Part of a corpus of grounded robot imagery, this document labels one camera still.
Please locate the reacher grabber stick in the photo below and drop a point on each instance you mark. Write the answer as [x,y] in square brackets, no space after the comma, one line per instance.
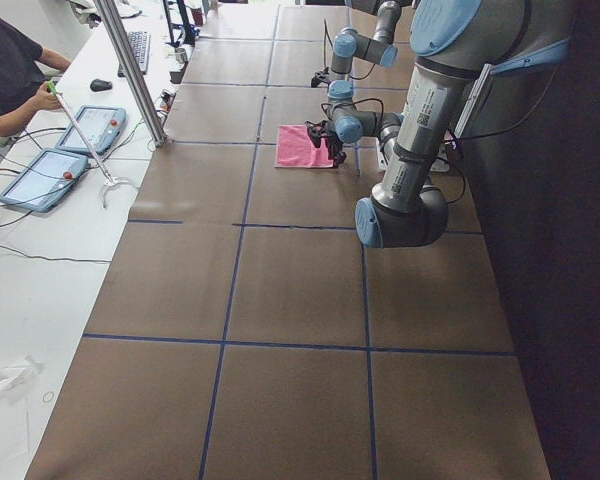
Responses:
[111,182]

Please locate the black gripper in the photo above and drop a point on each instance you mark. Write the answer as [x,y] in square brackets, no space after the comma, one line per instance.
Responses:
[331,143]
[320,77]

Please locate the seated person in black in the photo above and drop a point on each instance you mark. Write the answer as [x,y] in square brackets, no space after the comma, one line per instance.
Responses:
[23,86]

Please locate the near blue teach pendant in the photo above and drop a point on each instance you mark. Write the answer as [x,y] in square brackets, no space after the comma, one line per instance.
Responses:
[45,181]

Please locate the black computer mouse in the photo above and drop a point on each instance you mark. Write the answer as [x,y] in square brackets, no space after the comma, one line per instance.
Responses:
[99,85]

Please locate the crumpled white tissue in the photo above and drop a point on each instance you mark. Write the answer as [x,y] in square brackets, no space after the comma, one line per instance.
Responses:
[20,372]

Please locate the small metal cup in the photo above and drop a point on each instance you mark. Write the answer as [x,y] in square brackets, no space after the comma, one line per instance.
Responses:
[181,55]

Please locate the black keyboard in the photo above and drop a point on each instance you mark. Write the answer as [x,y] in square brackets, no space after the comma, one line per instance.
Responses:
[140,45]

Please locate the rubber band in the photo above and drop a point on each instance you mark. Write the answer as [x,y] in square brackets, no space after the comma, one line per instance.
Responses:
[48,397]

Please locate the pink towel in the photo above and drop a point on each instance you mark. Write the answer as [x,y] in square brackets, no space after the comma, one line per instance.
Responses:
[295,149]

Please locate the aluminium frame post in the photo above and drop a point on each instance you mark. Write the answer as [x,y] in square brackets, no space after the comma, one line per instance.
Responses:
[122,47]

